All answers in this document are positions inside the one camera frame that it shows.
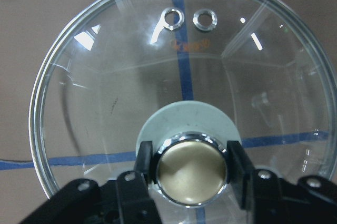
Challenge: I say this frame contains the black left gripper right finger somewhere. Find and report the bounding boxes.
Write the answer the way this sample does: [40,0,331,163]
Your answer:
[226,141,336,223]

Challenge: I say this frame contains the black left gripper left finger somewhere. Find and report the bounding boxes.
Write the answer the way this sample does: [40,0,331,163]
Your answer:
[22,141,158,223]

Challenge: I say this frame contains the glass pot lid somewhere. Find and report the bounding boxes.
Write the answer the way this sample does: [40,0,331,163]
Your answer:
[28,0,337,208]

